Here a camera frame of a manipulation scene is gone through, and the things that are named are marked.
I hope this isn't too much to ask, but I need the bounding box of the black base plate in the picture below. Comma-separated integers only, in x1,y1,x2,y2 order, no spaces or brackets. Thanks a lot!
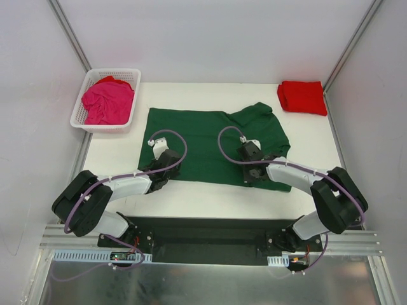
97,215,323,265

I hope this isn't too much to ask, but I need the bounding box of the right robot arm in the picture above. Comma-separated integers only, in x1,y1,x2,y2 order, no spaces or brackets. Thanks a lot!
237,137,368,252

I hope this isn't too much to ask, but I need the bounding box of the pink t-shirt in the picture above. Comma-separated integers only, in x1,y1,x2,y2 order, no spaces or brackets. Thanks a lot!
82,76,134,125

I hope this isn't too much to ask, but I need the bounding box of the aluminium corner post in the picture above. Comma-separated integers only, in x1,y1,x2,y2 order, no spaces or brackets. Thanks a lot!
47,0,92,72
323,0,385,94

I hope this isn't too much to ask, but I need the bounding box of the green t-shirt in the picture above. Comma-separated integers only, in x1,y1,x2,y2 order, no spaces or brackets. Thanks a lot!
138,102,291,193

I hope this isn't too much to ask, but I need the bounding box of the folded red t-shirt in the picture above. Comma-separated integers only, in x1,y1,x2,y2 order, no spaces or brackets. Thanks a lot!
277,81,328,116

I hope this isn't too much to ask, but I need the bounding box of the white plastic basket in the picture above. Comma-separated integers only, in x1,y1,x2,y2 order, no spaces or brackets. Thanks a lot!
70,68,141,133

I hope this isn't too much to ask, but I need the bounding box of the right aluminium corner post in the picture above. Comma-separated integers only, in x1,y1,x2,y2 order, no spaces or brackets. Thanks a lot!
323,0,385,94

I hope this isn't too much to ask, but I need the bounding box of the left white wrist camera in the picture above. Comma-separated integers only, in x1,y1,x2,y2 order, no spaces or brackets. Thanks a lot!
148,137,169,160

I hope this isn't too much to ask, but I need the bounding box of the aluminium rail front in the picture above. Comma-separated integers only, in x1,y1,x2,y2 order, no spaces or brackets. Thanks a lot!
39,224,384,256

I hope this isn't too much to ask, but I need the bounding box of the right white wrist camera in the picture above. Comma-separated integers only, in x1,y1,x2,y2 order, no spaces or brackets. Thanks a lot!
239,135,261,150

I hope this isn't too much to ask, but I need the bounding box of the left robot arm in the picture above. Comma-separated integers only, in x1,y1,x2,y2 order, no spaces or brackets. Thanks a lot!
52,149,181,247

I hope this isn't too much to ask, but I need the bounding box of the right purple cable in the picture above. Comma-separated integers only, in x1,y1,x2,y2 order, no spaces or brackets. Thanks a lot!
217,125,366,279

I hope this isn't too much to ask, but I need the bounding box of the left aluminium corner post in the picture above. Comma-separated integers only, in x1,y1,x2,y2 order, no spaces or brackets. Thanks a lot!
47,0,92,72

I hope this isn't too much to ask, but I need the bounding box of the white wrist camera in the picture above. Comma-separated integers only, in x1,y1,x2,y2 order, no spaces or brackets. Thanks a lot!
239,135,261,150
148,137,169,160

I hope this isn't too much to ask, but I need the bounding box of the slotted cable duct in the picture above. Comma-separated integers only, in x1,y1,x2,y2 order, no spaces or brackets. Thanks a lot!
267,255,289,268
53,250,153,264

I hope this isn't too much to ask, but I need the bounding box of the right slotted cable duct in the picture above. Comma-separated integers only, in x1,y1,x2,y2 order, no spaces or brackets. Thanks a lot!
267,255,289,268

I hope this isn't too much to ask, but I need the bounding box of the left slotted cable duct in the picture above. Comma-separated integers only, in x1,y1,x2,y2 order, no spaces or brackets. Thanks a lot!
53,250,153,264

